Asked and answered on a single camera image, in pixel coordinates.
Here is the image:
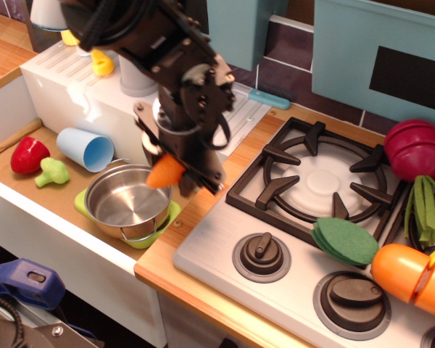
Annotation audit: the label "blue plastic clamp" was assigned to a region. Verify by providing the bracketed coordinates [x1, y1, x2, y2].
[0, 258, 66, 310]

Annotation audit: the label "teal small handle piece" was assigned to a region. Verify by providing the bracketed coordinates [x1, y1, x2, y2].
[248, 88, 291, 110]

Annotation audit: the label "grey toy faucet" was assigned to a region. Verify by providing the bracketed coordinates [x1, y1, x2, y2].
[119, 56, 157, 97]

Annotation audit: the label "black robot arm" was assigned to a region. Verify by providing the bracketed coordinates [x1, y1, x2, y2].
[60, 1, 235, 196]

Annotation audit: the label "black gripper with plate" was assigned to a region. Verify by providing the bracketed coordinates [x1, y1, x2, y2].
[133, 100, 225, 197]

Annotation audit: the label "left black stove knob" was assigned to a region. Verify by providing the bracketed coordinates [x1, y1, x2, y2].
[232, 232, 291, 283]

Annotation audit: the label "yellow toy corn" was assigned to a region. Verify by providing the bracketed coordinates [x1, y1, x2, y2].
[60, 29, 80, 46]

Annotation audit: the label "green pot trivet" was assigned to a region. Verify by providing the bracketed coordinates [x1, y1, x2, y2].
[74, 188, 181, 249]

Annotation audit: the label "stainless steel pot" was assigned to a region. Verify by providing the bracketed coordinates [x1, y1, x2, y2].
[84, 163, 173, 243]

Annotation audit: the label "large orange toy carrot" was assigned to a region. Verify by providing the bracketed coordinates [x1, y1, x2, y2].
[370, 244, 435, 316]

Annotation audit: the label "black braided cable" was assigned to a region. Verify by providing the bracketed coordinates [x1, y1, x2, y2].
[0, 292, 28, 348]

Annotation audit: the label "light blue plastic cup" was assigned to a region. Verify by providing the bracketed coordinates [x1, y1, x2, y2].
[57, 128, 115, 173]

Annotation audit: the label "dark red toy onion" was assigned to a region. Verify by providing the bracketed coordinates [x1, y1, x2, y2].
[384, 120, 435, 182]

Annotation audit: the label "small orange plastic carrot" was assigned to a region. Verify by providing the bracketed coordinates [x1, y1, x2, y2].
[146, 154, 186, 189]

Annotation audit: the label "green toy broccoli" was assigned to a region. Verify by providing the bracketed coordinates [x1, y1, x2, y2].
[35, 157, 70, 188]

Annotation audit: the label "red toy pepper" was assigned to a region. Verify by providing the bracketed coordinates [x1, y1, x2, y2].
[10, 136, 51, 175]

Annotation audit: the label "middle black stove knob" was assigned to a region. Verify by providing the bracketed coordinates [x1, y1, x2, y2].
[312, 271, 392, 341]

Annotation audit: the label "green felt carrot leaves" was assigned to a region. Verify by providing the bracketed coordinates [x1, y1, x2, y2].
[311, 217, 379, 267]

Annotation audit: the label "yellow toy pear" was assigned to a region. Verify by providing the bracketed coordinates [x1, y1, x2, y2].
[91, 49, 115, 76]

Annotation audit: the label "green felt onion stalks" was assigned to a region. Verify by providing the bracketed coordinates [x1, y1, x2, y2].
[404, 175, 435, 248]

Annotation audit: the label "teal cabinet panel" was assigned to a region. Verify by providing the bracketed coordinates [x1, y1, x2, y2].
[312, 1, 435, 125]

